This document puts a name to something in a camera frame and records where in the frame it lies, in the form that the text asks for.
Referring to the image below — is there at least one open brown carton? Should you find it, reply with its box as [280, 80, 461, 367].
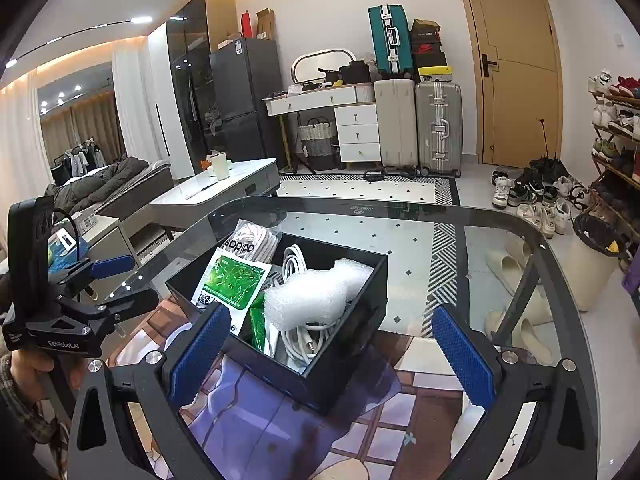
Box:
[256, 8, 276, 41]

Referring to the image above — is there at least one bed with dark blanket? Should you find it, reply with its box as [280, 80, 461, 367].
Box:
[45, 156, 173, 233]

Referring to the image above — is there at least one printed desk mat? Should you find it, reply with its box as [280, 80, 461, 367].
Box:
[107, 290, 541, 480]

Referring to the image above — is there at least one wooden shoe rack with shoes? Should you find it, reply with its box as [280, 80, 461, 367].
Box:
[587, 70, 640, 261]

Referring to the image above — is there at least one teal suitcase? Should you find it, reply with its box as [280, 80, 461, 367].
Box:
[368, 5, 415, 81]

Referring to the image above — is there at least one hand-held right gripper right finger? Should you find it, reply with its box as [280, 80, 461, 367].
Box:
[431, 305, 598, 480]

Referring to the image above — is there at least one dark grey fridge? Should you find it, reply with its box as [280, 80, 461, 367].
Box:
[209, 37, 287, 171]

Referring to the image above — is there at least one black umbrella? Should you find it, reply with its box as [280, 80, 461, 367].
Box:
[529, 119, 571, 183]

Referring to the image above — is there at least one white vanity desk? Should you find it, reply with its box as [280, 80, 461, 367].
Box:
[264, 85, 382, 163]

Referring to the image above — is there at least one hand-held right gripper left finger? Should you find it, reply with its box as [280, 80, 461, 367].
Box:
[67, 302, 233, 480]

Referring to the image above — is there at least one oval mirror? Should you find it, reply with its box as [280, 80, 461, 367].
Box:
[291, 49, 357, 87]

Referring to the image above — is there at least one white cup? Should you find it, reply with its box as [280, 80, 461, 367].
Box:
[207, 152, 230, 181]

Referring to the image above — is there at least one black bag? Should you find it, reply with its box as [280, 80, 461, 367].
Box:
[340, 60, 373, 85]

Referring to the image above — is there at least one white bubble wrap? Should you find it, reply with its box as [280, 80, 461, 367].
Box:
[264, 256, 376, 333]

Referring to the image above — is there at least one grey cabinet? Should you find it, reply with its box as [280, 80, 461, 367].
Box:
[47, 215, 141, 306]

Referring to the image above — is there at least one pile of shoes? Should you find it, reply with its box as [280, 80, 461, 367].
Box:
[491, 157, 588, 238]

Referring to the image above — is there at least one blue plastic bag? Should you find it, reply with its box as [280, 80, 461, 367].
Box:
[50, 245, 90, 272]

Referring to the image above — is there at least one beige suitcase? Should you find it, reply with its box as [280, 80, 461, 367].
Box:
[374, 79, 418, 170]

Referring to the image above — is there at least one green and white packet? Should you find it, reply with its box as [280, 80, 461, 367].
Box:
[191, 246, 273, 333]

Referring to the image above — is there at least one silver suitcase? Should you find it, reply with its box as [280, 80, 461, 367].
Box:
[415, 81, 463, 176]

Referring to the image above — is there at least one black shoe box brown lid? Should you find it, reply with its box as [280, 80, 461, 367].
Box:
[410, 19, 442, 45]

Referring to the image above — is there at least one white cable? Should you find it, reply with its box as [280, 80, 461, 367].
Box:
[272, 244, 351, 363]

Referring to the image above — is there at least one person's left hand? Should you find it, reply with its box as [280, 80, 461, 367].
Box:
[7, 350, 88, 401]

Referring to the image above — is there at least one cream slipper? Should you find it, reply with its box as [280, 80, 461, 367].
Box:
[487, 310, 526, 356]
[505, 237, 538, 286]
[485, 251, 523, 296]
[510, 292, 556, 366]

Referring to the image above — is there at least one tan wooden door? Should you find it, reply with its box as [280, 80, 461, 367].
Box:
[452, 0, 563, 167]

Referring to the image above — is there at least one cream trash bin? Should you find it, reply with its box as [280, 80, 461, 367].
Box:
[572, 212, 632, 311]

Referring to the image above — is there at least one black cardboard box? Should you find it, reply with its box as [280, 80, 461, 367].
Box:
[165, 217, 390, 417]

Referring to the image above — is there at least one green foil packet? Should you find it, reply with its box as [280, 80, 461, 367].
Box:
[249, 292, 281, 361]

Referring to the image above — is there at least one purple cat-ear mat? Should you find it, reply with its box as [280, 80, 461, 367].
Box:
[620, 250, 640, 306]

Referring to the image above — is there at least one wicker basket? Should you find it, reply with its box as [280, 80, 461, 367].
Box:
[298, 117, 338, 171]

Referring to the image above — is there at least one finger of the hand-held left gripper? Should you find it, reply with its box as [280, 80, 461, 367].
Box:
[47, 255, 136, 301]
[55, 287, 161, 336]

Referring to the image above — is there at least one white grey coffee table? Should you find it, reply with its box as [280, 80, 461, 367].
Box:
[150, 157, 281, 231]

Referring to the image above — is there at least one dark glass wardrobe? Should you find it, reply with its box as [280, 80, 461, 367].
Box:
[166, 0, 238, 171]

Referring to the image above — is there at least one striped border rug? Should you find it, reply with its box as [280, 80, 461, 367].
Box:
[135, 175, 468, 341]

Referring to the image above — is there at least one clear bag of white shoelaces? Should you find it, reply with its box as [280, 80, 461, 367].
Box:
[222, 219, 283, 266]

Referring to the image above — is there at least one black yellow shoe box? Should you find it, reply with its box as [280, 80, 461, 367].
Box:
[417, 66, 454, 84]

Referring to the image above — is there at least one clothes rack with garments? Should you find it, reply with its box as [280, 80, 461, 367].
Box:
[50, 140, 108, 186]

